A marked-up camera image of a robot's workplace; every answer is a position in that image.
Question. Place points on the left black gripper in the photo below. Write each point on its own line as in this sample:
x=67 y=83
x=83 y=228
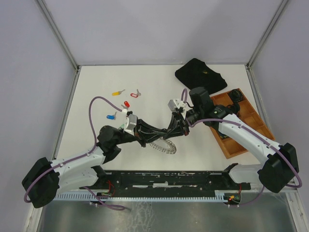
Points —
x=142 y=133

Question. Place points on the blue tagged key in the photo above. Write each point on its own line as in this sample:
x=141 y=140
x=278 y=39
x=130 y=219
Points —
x=112 y=117

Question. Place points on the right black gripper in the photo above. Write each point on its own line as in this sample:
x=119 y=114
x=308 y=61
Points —
x=176 y=120

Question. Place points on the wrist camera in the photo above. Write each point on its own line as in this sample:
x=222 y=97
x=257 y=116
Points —
x=177 y=105
x=130 y=123

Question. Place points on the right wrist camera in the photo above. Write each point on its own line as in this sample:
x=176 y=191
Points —
x=177 y=105

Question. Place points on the yellow tagged key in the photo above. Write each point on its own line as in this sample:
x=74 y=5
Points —
x=117 y=93

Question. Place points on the patterned item in tray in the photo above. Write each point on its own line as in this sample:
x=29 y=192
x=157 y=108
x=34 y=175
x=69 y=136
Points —
x=222 y=136

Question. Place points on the red open tagged key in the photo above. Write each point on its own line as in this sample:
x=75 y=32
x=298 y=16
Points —
x=136 y=94

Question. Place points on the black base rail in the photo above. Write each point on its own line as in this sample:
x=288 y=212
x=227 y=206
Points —
x=166 y=183

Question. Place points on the black round item in tray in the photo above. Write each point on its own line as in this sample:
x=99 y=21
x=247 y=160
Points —
x=236 y=95

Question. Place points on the solid red tagged key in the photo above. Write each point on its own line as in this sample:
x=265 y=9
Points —
x=125 y=105

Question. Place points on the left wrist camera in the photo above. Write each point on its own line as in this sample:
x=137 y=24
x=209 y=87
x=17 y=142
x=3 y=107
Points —
x=130 y=123

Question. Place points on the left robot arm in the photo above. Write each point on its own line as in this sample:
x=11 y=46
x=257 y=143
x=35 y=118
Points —
x=47 y=179

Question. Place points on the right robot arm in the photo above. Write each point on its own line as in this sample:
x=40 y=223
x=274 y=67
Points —
x=278 y=165

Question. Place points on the black folded cloth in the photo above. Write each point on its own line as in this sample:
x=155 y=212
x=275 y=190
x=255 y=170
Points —
x=195 y=73

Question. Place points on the white slotted cable duct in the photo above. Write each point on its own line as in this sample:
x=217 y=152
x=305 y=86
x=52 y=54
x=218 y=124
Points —
x=83 y=196

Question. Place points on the metal disc with keyrings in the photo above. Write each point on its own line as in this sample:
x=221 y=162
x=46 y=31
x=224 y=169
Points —
x=164 y=146

